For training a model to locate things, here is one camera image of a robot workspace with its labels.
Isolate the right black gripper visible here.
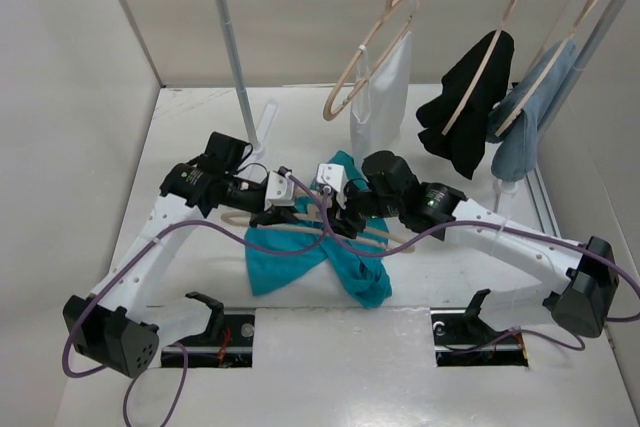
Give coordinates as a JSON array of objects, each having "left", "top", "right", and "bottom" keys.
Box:
[{"left": 321, "top": 181, "right": 403, "bottom": 239}]

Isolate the teal t shirt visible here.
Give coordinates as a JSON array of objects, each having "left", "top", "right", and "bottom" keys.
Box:
[{"left": 244, "top": 150, "right": 392, "bottom": 308}]

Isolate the beige plastic hanger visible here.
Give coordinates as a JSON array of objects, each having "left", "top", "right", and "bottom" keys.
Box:
[{"left": 220, "top": 206, "right": 406, "bottom": 251}]

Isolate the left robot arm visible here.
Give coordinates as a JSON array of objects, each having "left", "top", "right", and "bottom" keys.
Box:
[{"left": 62, "top": 132, "right": 295, "bottom": 378}]

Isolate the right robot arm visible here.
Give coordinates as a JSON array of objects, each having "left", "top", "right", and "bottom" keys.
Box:
[{"left": 317, "top": 151, "right": 620, "bottom": 341}]

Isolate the black t shirt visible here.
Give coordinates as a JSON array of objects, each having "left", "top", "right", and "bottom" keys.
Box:
[{"left": 416, "top": 31, "right": 515, "bottom": 179}]

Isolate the light blue denim shirt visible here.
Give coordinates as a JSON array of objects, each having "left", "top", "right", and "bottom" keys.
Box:
[{"left": 486, "top": 40, "right": 577, "bottom": 183}]

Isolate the beige hanger with white shirt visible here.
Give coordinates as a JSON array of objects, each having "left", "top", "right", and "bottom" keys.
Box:
[{"left": 322, "top": 0, "right": 424, "bottom": 121}]

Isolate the beige hanger with black shirt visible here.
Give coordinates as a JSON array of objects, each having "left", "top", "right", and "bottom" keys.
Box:
[{"left": 441, "top": 0, "right": 519, "bottom": 136}]

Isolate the beige hanger with blue shirt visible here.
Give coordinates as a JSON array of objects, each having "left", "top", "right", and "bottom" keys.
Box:
[{"left": 495, "top": 0, "right": 599, "bottom": 136}]

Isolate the white tank top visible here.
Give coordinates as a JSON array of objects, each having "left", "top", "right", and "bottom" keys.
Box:
[{"left": 350, "top": 27, "right": 413, "bottom": 169}]

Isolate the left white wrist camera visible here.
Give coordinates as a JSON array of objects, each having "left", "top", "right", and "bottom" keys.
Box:
[{"left": 264, "top": 171, "right": 296, "bottom": 210}]

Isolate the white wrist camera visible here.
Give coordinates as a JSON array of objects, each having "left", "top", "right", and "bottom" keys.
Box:
[
  {"left": 316, "top": 163, "right": 348, "bottom": 208},
  {"left": 264, "top": 171, "right": 296, "bottom": 210}
]

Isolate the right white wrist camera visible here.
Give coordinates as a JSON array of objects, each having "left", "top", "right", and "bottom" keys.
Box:
[{"left": 316, "top": 163, "right": 348, "bottom": 208}]

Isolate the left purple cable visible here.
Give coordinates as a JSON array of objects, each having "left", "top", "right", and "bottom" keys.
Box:
[{"left": 65, "top": 166, "right": 332, "bottom": 426}]

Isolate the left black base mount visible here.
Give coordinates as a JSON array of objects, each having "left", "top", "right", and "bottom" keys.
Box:
[{"left": 179, "top": 292, "right": 255, "bottom": 369}]

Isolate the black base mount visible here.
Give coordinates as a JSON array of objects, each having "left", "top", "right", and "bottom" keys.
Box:
[
  {"left": 179, "top": 292, "right": 255, "bottom": 369},
  {"left": 430, "top": 289, "right": 529, "bottom": 367}
]

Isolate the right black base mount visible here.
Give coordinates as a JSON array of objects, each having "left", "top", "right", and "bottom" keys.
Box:
[{"left": 430, "top": 289, "right": 529, "bottom": 367}]

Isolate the aluminium side rail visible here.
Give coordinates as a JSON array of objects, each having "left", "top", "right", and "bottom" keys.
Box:
[{"left": 524, "top": 167, "right": 561, "bottom": 237}]

